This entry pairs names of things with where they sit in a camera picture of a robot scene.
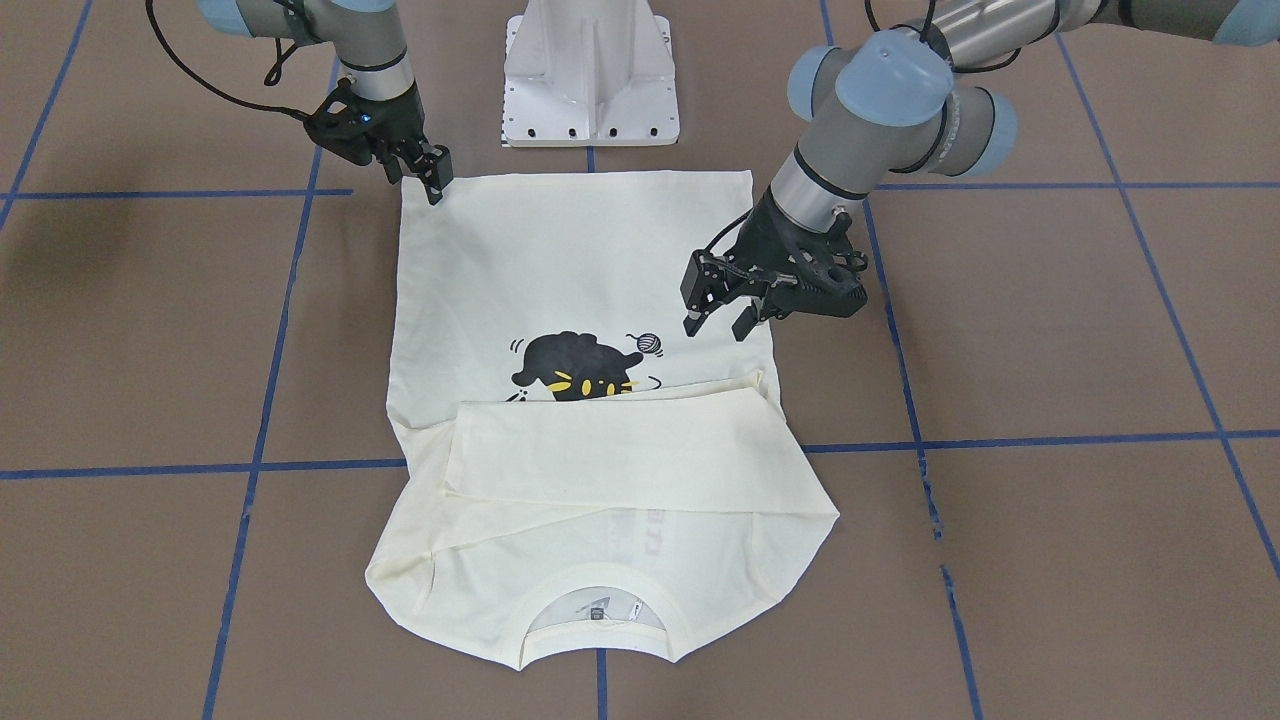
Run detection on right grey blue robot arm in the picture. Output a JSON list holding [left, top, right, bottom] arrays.
[[198, 1, 454, 204]]

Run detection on cream long-sleeve cat shirt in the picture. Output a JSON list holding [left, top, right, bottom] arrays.
[[365, 170, 838, 670]]

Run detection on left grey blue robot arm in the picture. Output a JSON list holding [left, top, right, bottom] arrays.
[[681, 1, 1279, 340]]

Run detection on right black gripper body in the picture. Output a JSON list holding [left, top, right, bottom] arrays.
[[303, 79, 429, 173]]

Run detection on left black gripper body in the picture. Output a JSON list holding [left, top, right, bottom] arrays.
[[739, 190, 867, 319]]

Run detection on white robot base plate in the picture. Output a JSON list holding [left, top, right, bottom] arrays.
[[500, 1, 681, 149]]

